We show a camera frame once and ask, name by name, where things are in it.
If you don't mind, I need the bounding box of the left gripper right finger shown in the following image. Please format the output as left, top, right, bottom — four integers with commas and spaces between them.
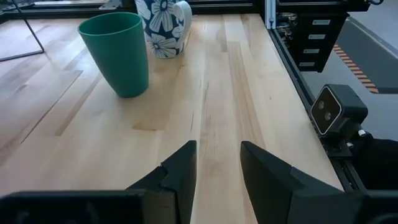
240, 141, 364, 224

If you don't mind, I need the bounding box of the blue white floral mug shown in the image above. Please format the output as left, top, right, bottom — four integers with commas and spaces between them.
134, 0, 193, 59

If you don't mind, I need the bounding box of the green plastic cup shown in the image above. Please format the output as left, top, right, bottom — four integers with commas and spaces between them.
77, 11, 150, 99

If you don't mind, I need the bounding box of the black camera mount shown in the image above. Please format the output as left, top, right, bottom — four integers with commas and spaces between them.
323, 124, 374, 158

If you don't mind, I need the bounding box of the black labelled drawer unit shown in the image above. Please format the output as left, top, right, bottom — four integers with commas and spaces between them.
275, 12, 348, 73

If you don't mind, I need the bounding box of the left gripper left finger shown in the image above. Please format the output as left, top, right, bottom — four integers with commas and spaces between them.
126, 139, 198, 224

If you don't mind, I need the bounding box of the silver metal post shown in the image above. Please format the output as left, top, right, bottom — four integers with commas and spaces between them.
264, 0, 277, 30

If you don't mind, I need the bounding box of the black table-level camera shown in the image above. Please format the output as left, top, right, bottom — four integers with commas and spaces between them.
310, 83, 369, 138

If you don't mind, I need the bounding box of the black bulky object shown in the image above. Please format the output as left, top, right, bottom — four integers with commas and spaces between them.
351, 138, 398, 191

